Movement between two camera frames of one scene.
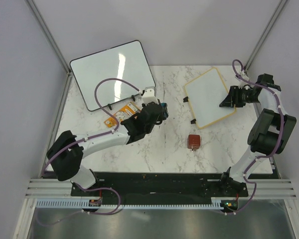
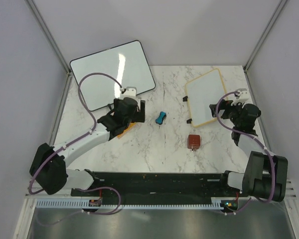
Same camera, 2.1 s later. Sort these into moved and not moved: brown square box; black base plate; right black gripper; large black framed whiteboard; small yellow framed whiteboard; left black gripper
Moved: right black gripper; left black gripper
Not moved: small yellow framed whiteboard; large black framed whiteboard; brown square box; black base plate
